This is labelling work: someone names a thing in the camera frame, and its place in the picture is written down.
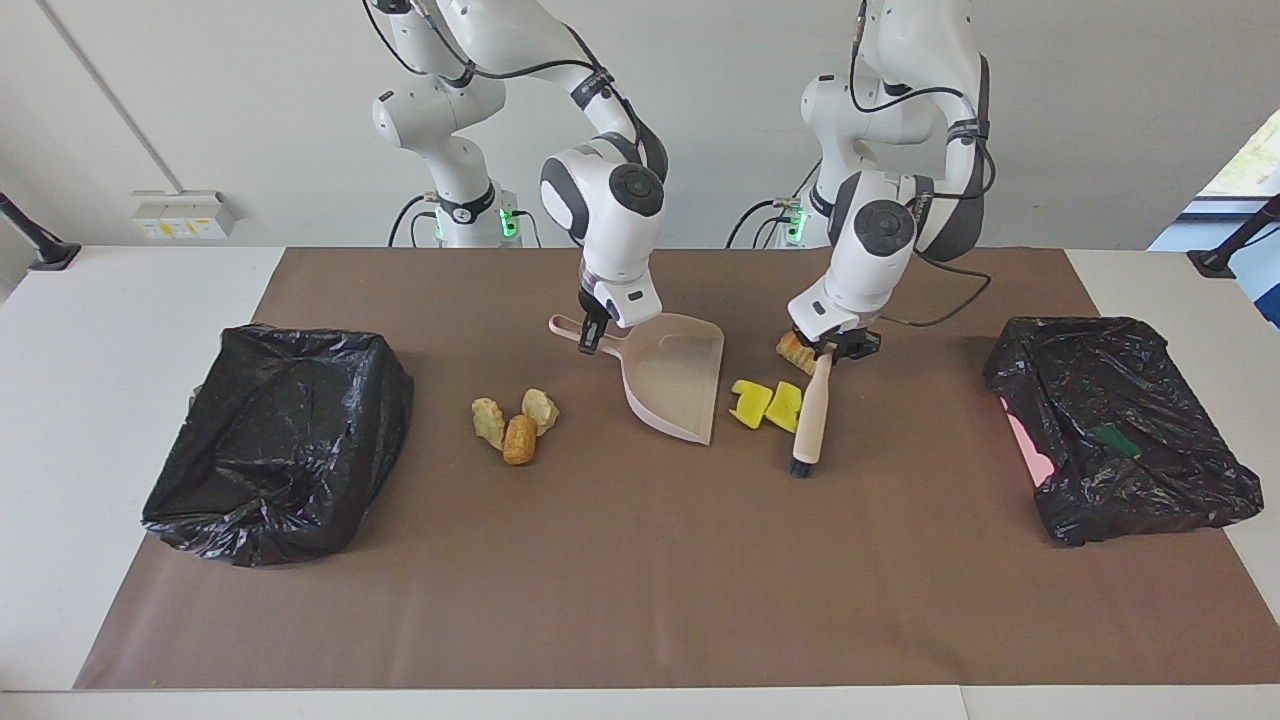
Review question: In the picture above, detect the orange striped sponge piece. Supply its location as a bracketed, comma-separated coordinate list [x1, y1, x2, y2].
[776, 332, 823, 376]

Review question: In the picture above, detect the beige plastic dustpan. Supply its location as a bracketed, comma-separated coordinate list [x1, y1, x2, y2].
[548, 312, 726, 447]

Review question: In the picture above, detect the pale green foam piece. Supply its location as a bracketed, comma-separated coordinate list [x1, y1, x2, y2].
[521, 388, 561, 438]

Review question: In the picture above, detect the notched yellow sponge piece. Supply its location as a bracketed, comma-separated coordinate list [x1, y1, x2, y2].
[730, 378, 773, 431]

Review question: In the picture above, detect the brown cracked foam piece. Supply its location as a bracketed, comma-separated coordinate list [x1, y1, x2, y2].
[502, 414, 539, 467]

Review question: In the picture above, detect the tan ridged foam piece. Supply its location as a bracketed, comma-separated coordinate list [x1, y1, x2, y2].
[471, 397, 507, 452]

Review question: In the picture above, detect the black bag bin pink box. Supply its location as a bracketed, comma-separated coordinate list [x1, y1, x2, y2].
[983, 315, 1265, 547]

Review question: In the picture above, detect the black trash bag bin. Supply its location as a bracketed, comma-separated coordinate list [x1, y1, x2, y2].
[141, 322, 415, 569]

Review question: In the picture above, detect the brown paper table mat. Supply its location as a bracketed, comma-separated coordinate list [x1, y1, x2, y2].
[75, 247, 1280, 691]

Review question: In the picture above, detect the window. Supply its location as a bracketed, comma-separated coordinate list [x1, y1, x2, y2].
[1148, 105, 1280, 331]

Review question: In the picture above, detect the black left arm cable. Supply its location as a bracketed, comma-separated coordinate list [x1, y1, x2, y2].
[850, 0, 996, 329]

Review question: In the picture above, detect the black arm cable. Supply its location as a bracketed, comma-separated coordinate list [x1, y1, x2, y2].
[362, 0, 651, 181]
[850, 0, 996, 329]

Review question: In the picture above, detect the black base cable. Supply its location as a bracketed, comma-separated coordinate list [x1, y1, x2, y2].
[725, 160, 826, 249]
[388, 193, 441, 248]

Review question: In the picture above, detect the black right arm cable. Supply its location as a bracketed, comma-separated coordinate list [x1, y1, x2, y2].
[362, 0, 651, 181]

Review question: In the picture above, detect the black camera stand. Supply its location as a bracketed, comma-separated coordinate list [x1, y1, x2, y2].
[0, 190, 83, 272]
[1187, 193, 1280, 279]

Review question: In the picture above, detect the white wall socket box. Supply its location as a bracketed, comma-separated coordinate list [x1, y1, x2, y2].
[131, 190, 244, 241]

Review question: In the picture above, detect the white wall conduit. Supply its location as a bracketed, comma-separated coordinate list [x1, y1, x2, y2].
[38, 0, 186, 196]

